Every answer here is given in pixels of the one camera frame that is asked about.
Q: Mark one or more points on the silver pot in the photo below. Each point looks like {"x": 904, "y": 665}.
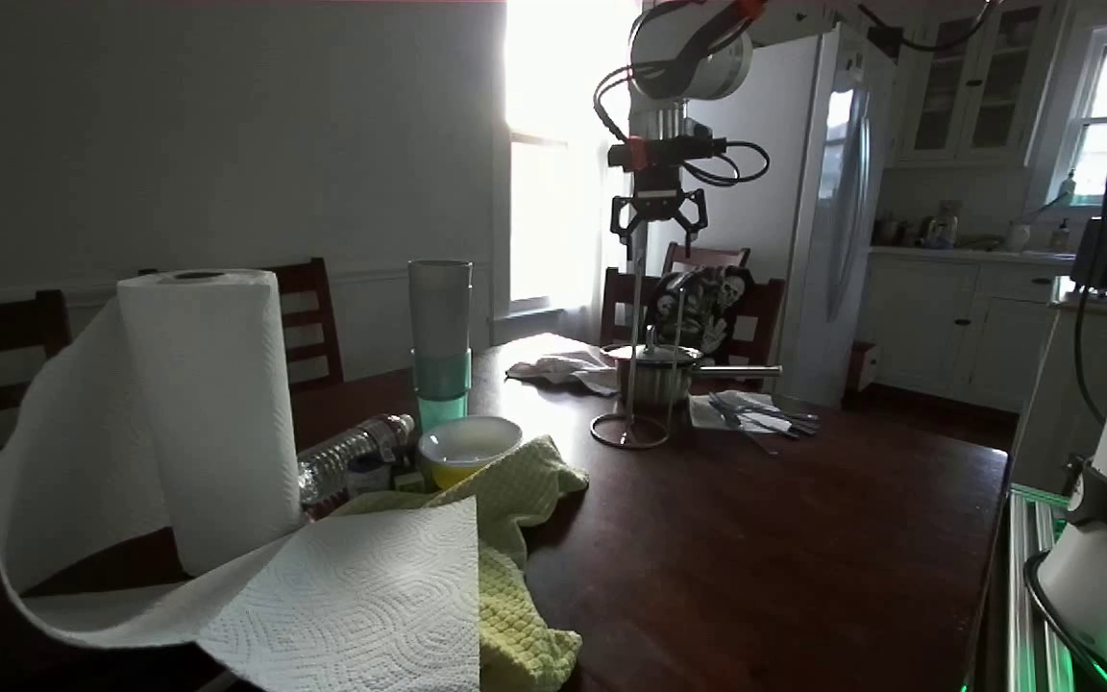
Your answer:
{"x": 654, "y": 380}

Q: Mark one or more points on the white kitchen base cabinet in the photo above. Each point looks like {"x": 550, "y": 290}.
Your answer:
{"x": 957, "y": 327}

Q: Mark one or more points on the white glass door cabinet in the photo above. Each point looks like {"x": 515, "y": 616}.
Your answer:
{"x": 976, "y": 86}

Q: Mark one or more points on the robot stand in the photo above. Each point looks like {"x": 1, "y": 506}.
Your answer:
{"x": 1029, "y": 577}

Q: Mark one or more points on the bright window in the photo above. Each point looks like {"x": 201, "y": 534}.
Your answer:
{"x": 553, "y": 144}

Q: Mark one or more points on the soap bottle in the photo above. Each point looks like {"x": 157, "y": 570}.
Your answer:
{"x": 1061, "y": 236}

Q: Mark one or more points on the stack of plastic tumblers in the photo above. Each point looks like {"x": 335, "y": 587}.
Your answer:
{"x": 440, "y": 336}

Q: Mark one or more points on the clear plastic water bottle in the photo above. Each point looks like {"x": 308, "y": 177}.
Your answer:
{"x": 347, "y": 457}

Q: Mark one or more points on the white mug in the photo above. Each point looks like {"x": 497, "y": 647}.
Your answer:
{"x": 1018, "y": 237}

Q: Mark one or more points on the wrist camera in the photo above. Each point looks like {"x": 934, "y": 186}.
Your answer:
{"x": 669, "y": 151}

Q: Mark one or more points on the silver fork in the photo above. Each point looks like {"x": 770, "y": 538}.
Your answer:
{"x": 744, "y": 428}

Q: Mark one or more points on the silver knife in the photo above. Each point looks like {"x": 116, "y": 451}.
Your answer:
{"x": 774, "y": 415}

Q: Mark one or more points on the black skull print cloth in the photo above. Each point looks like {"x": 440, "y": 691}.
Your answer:
{"x": 702, "y": 303}

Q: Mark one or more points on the silver lid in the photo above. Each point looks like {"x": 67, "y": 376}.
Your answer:
{"x": 654, "y": 352}

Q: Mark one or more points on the white crumpled cloth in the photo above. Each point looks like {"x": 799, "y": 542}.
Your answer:
{"x": 563, "y": 368}

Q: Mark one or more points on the white paper napkin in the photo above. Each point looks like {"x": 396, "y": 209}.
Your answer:
{"x": 712, "y": 411}

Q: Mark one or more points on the white refrigerator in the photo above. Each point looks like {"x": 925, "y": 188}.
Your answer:
{"x": 837, "y": 240}

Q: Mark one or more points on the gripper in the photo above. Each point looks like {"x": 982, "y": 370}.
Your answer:
{"x": 657, "y": 187}

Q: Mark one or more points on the yellow-green dish cloth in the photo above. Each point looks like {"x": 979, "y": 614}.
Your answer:
{"x": 515, "y": 538}

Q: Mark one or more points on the white paper towel roll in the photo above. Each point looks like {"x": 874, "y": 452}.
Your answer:
{"x": 212, "y": 423}

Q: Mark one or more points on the white and yellow bowl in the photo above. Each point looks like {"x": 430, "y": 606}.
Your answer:
{"x": 467, "y": 444}

